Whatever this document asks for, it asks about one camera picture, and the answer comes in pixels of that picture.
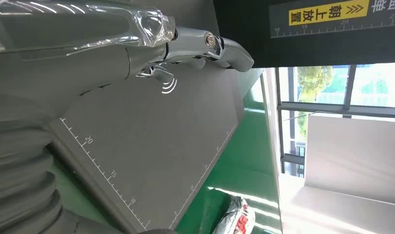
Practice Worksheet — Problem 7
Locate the white package with red print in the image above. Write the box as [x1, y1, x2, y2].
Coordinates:
[212, 196, 257, 234]

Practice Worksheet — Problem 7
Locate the black inbound scanner machine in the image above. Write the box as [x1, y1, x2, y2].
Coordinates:
[49, 0, 395, 234]

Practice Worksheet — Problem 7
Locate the green conveyor belt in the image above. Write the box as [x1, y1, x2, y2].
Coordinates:
[175, 80, 282, 234]

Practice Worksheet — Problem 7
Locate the dark green table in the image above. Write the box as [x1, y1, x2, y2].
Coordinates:
[50, 158, 111, 227]

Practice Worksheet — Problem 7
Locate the white partition panel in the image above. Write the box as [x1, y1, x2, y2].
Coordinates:
[304, 113, 395, 207]

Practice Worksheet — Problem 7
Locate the aluminium conveyor frame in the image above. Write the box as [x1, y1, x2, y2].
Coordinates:
[258, 68, 284, 234]

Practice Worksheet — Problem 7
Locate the dark window frame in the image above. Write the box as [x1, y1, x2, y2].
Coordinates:
[275, 63, 395, 178]

